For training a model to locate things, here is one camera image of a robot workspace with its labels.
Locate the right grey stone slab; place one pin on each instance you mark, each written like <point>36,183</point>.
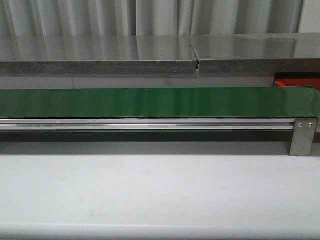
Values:
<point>258,53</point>

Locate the aluminium conveyor frame rail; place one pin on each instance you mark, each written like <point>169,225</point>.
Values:
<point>145,124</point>

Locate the steel conveyor support bracket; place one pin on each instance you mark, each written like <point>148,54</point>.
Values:
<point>303,136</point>

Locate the grey stone counter slab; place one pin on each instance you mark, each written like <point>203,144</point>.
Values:
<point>96,55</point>

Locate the green conveyor belt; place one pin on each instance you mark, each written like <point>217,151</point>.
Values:
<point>202,102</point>

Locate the white pleated curtain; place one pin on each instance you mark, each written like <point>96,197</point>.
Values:
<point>148,17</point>

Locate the red plastic tray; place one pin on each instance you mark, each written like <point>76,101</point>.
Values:
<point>298,82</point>

